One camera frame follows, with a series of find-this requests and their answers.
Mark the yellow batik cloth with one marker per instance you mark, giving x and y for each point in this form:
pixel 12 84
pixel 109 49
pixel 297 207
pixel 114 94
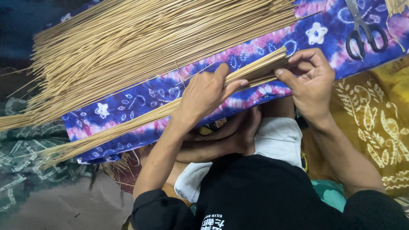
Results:
pixel 370 121

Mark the person's right hand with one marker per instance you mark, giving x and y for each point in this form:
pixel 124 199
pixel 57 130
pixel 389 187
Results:
pixel 314 89

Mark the person's foot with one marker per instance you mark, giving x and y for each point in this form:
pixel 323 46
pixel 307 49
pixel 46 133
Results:
pixel 223 137

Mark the person's black shirt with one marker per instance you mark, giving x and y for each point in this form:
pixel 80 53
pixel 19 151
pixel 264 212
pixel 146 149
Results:
pixel 265 198

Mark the pile of loose tan sticks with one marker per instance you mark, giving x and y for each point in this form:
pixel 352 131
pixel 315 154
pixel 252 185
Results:
pixel 134 44

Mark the green batik cloth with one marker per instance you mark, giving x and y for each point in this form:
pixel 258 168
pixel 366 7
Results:
pixel 28 159

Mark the person's white shorts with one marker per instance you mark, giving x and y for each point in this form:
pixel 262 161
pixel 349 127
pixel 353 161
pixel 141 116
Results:
pixel 278 140

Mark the small heap of tan strips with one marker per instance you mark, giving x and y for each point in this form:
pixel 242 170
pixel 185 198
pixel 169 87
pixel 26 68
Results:
pixel 396 6

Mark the plain brown cloth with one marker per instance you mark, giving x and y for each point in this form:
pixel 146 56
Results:
pixel 67 204

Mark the teal cloth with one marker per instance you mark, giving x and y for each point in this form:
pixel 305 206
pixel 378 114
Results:
pixel 330 193

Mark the blue purple tie-dye cloth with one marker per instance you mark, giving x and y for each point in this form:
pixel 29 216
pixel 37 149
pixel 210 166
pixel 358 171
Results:
pixel 319 35

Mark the bundle of thin tan sticks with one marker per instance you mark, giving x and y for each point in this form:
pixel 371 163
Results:
pixel 153 116

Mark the person's left hand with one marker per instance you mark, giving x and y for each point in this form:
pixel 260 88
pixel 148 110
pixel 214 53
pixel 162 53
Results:
pixel 199 99

